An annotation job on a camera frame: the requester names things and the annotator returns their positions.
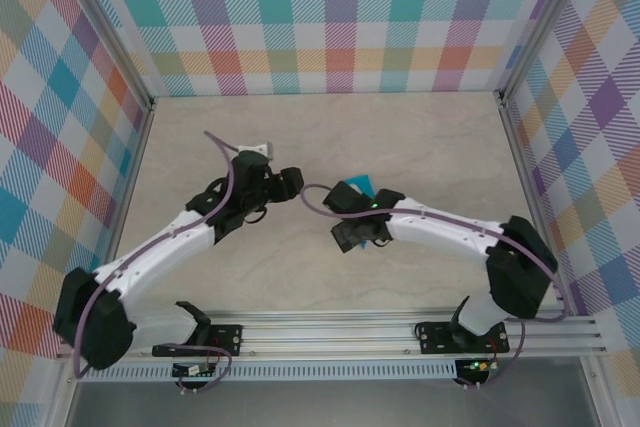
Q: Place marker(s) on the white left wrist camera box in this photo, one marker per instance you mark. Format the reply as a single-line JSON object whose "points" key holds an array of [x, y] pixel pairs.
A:
{"points": [[255, 148]]}

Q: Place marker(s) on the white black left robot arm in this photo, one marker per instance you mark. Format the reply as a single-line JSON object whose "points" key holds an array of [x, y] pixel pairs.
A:
{"points": [[165, 247]]}

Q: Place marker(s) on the aluminium mounting rail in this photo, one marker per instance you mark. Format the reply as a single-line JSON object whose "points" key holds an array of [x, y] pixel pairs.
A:
{"points": [[325, 334]]}

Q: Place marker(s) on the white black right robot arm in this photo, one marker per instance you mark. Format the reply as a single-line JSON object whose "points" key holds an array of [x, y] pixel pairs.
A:
{"points": [[440, 232]]}

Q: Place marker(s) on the aluminium side rail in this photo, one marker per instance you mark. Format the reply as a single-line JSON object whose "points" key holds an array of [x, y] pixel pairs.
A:
{"points": [[532, 197], [127, 187]]}

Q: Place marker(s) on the grey metal lower panel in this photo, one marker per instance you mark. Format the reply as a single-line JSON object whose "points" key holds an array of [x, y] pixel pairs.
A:
{"points": [[325, 404]]}

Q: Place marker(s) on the blue square paper sheet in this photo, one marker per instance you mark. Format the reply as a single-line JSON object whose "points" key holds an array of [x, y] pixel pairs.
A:
{"points": [[362, 182]]}

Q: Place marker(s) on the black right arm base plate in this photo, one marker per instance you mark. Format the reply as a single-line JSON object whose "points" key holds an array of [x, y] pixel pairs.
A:
{"points": [[432, 337]]}

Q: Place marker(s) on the aluminium corner post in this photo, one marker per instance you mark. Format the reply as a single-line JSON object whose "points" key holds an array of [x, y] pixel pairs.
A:
{"points": [[542, 27], [107, 32]]}

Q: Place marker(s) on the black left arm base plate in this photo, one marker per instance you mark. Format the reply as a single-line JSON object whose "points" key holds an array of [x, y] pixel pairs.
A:
{"points": [[227, 339]]}

